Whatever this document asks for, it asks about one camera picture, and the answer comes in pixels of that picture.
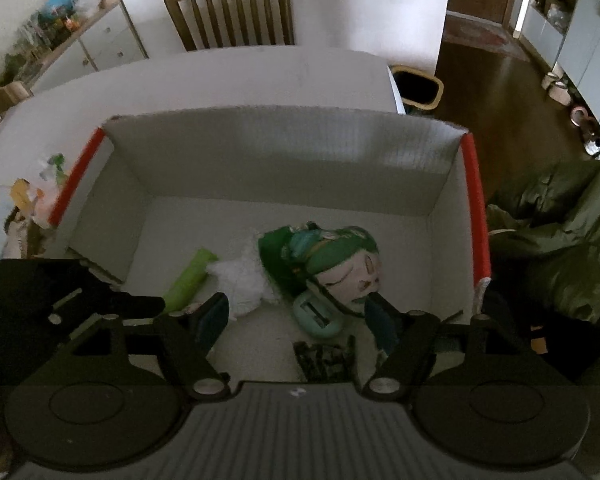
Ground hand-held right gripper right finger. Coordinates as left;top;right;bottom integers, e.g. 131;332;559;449
362;294;536;402

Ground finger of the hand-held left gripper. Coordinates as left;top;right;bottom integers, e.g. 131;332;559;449
107;292;167;322

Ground patterned floor rug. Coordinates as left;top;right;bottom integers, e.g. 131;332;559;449
445;22;511;49

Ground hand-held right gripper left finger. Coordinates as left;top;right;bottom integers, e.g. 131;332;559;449
72;291;231;402

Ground white fluffy plush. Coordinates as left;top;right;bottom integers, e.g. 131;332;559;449
205;232;282;319

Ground teal small device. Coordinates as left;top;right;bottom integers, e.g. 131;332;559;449
292;290;344;339

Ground white wall cabinet unit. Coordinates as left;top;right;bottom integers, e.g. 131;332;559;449
522;0;600;131

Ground black waste bin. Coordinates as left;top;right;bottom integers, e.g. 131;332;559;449
390;64;445;110

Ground green jacket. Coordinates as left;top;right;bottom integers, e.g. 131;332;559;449
485;157;600;327

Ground beige cardboard box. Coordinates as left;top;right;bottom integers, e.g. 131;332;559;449
0;82;33;113

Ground red cardboard box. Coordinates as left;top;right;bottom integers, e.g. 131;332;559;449
47;105;493;386

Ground blue round toy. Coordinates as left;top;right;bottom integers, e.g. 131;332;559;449
39;0;76;16

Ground tissue packet with grey print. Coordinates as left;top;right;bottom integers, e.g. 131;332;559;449
35;152;73;198

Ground yellow small carton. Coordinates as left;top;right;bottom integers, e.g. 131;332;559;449
10;180;42;211

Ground white sideboard cabinet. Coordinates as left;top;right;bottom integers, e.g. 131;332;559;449
0;0;148;107

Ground green leaf print pouch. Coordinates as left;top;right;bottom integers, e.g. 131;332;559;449
257;222;383;311

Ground brown wooden chair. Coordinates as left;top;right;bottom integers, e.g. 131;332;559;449
163;0;296;52

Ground light green tube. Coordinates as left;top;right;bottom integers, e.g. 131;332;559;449
162;247;218;309

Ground beige shoes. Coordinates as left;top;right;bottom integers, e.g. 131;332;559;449
545;72;572;104

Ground camouflage pouch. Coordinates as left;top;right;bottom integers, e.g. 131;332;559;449
294;337;357;384

